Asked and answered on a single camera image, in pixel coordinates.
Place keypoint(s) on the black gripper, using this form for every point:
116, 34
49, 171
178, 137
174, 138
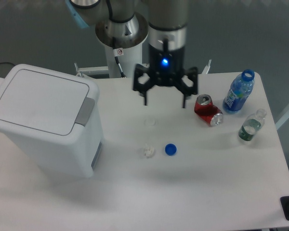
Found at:
166, 67

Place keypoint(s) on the white trash can lid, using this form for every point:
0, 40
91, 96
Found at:
40, 101

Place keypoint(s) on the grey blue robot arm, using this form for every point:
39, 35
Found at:
148, 49

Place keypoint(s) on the crushed red soda can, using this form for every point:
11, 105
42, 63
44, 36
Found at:
207, 111

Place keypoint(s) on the blue bottle cap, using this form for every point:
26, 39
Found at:
170, 149

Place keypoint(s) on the white trash can body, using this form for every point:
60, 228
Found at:
75, 153

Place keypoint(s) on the crumpled white paper ball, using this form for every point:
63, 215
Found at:
149, 151

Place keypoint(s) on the clear green label bottle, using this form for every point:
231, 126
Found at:
252, 125

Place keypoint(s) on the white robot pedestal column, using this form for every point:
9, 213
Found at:
128, 60

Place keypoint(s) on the white metal base frame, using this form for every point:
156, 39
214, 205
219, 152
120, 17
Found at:
103, 70

